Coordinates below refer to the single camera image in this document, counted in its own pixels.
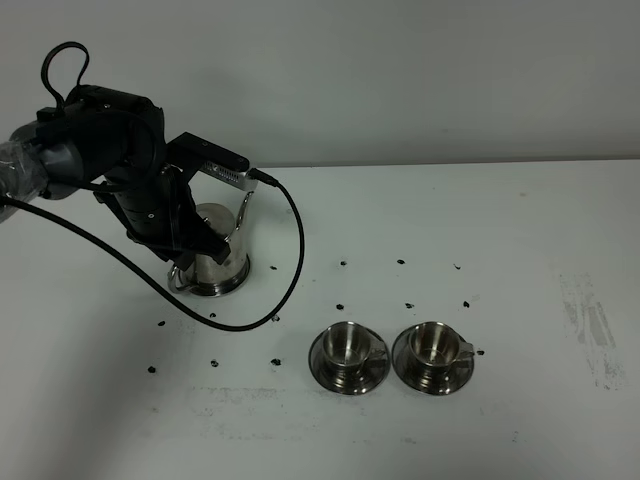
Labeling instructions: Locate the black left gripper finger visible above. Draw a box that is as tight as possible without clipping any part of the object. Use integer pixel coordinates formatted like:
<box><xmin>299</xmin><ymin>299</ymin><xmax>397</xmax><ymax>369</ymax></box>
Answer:
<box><xmin>178</xmin><ymin>214</ymin><xmax>231</xmax><ymax>264</ymax></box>
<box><xmin>167</xmin><ymin>246</ymin><xmax>198</xmax><ymax>271</ymax></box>

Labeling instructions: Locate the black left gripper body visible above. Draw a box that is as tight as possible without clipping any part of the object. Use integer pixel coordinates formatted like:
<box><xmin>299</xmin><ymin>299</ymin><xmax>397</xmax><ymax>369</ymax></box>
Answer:
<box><xmin>94</xmin><ymin>165</ymin><xmax>197</xmax><ymax>260</ymax></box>

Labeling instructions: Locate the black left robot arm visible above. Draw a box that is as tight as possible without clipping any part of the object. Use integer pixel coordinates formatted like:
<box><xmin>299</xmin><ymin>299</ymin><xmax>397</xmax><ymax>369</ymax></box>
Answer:
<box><xmin>12</xmin><ymin>85</ymin><xmax>233</xmax><ymax>270</ymax></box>

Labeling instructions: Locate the stainless steel teapot saucer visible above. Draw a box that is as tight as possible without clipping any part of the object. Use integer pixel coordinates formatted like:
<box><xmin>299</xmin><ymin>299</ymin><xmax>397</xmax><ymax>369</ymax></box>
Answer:
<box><xmin>167</xmin><ymin>255</ymin><xmax>251</xmax><ymax>297</ymax></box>

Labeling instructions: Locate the left stainless steel teacup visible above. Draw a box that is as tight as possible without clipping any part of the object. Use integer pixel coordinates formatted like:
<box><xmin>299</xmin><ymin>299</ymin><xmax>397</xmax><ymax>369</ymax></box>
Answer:
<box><xmin>321</xmin><ymin>321</ymin><xmax>388</xmax><ymax>371</ymax></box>

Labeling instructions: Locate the stainless steel teacup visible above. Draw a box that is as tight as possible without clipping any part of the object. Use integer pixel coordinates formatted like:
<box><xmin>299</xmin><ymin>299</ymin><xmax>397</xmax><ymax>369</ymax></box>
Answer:
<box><xmin>408</xmin><ymin>322</ymin><xmax>475</xmax><ymax>370</ymax></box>
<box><xmin>321</xmin><ymin>321</ymin><xmax>388</xmax><ymax>371</ymax></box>

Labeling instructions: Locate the left stainless steel saucer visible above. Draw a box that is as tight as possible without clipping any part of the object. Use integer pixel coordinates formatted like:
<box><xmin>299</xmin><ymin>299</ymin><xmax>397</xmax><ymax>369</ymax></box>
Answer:
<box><xmin>308</xmin><ymin>326</ymin><xmax>391</xmax><ymax>396</ymax></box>

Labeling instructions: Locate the right stainless steel saucer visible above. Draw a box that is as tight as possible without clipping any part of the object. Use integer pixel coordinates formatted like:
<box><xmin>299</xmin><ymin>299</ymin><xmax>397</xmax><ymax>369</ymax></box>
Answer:
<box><xmin>392</xmin><ymin>324</ymin><xmax>475</xmax><ymax>396</ymax></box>

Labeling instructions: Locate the right stainless steel teacup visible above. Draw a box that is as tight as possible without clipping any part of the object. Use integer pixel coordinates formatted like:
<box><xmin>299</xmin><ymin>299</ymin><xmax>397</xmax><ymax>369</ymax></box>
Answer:
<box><xmin>408</xmin><ymin>322</ymin><xmax>475</xmax><ymax>370</ymax></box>

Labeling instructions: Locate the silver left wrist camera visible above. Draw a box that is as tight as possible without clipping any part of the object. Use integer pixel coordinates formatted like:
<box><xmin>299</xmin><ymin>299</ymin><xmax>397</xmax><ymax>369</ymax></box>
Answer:
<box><xmin>166</xmin><ymin>132</ymin><xmax>257</xmax><ymax>192</ymax></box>

